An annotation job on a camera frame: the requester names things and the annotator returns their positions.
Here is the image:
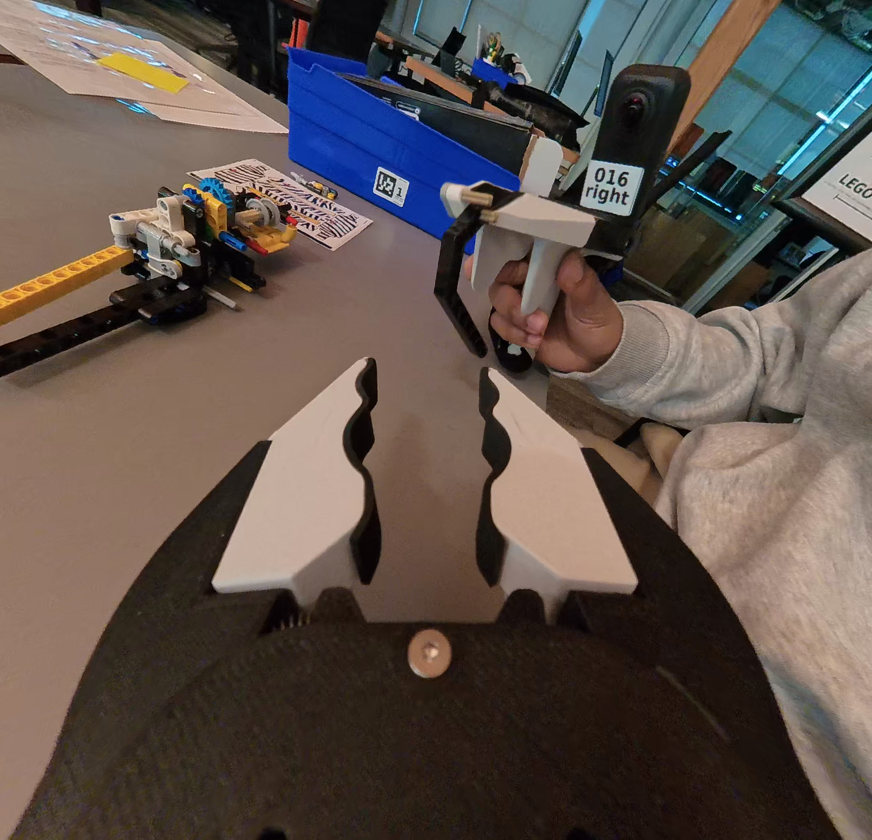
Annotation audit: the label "dark computer monitor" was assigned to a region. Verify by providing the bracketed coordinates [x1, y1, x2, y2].
[550, 29, 585, 101]

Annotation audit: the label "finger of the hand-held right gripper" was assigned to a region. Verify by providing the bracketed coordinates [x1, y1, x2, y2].
[521, 136, 566, 200]
[486, 194, 615, 247]

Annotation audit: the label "lego model assembly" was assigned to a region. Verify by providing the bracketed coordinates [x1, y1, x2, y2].
[0, 178, 301, 378]

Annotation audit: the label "beige pants leg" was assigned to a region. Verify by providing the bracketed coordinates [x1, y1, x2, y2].
[586, 421, 684, 508]

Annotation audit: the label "white instruction sheet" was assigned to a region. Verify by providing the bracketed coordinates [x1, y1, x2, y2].
[0, 0, 290, 135]

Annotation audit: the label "striped sticker sheet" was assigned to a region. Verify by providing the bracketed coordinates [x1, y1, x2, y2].
[187, 160, 374, 252]

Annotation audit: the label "small blue pen holder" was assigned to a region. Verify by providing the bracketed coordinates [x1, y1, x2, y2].
[473, 32, 527, 89]

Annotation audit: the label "person's right forearm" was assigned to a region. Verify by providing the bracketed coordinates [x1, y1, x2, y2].
[550, 249, 872, 440]

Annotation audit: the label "yellow paper note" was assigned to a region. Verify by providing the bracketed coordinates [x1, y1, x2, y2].
[97, 51, 190, 95]

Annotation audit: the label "white lego connector tan pins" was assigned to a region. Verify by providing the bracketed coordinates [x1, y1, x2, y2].
[440, 181, 495, 222]

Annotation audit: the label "black plastic bag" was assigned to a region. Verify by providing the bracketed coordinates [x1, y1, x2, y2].
[477, 80, 590, 132]

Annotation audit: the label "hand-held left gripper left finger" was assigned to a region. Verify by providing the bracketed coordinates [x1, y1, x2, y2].
[211, 356, 384, 608]

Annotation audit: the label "blue plastic bin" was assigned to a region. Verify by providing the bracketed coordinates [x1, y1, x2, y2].
[286, 45, 529, 243]

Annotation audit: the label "black angled lego beam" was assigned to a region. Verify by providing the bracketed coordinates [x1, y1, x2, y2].
[434, 206, 489, 358]

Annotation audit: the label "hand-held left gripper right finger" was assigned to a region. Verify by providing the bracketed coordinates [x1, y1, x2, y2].
[473, 365, 640, 617]

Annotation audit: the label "wooden pillar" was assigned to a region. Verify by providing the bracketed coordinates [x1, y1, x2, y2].
[671, 0, 806, 156]

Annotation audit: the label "person's grey hoodie torso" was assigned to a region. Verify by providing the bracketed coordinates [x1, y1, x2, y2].
[640, 404, 872, 840]

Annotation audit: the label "white sign board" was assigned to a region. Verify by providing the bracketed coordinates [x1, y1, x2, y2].
[800, 141, 872, 225]

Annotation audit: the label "person's right hand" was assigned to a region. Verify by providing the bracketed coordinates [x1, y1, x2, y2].
[465, 249, 625, 375]

